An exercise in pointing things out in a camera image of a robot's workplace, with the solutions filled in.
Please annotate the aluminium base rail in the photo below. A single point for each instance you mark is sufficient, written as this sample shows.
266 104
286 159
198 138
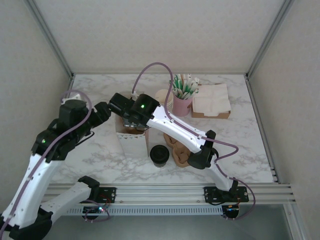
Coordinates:
160 193

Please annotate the white paper wrapped straw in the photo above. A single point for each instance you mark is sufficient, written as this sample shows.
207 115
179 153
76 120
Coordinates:
189 83
195 92
195 87
192 87
182 85
186 85

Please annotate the aluminium table side rail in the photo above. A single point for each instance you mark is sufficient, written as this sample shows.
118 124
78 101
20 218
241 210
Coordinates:
69 83
262 125

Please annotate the white patterned paper gift bag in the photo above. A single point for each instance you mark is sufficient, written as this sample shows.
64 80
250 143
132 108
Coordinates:
132 145

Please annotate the white paper cup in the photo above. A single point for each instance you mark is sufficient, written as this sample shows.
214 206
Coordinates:
171 106
170 103
162 96

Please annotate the pink straw holder cup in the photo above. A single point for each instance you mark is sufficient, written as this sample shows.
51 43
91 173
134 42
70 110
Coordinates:
182 107

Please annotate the small lit controller board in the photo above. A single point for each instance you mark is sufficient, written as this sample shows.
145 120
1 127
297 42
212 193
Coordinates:
231 208
96 209

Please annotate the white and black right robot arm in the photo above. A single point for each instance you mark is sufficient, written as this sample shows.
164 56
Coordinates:
175 130

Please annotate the white paper napkin stack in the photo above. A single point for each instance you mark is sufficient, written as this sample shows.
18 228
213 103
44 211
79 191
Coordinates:
212 100

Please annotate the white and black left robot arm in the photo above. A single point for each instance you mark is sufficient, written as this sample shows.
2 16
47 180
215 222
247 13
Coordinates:
30 185

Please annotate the aluminium frame leg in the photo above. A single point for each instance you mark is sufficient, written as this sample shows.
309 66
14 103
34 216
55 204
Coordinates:
295 222

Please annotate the brown cardboard napkin tray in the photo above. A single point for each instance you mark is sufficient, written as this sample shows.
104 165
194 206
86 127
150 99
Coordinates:
212 115

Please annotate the aluminium frame post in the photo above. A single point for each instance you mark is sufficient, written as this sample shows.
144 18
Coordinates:
266 40
53 40

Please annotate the green striped wrapped straw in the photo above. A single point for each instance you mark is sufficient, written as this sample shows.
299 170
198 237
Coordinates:
178 85
175 88

